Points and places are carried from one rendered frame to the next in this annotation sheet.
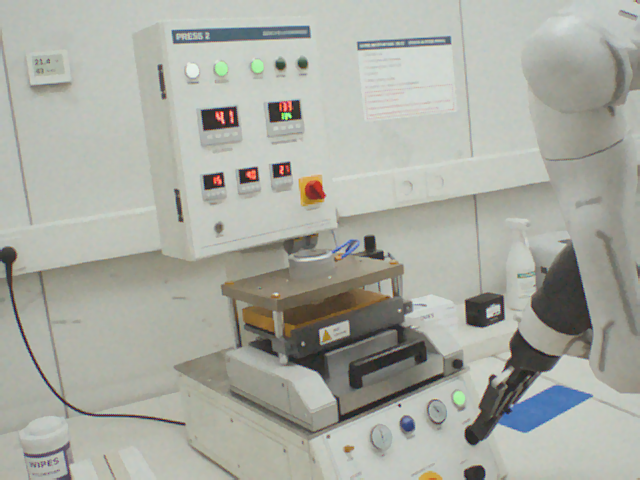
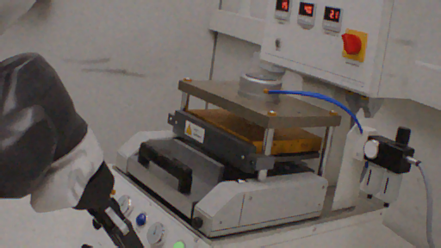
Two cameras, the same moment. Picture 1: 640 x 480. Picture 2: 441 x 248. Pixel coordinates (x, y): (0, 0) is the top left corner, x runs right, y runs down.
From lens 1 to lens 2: 1.49 m
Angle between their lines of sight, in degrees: 87
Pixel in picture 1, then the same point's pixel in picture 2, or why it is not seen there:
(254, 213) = (304, 44)
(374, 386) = (145, 171)
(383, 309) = (231, 144)
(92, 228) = not seen: hidden behind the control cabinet
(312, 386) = (136, 141)
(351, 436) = (121, 189)
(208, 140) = not seen: outside the picture
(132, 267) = (394, 104)
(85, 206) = not seen: hidden behind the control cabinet
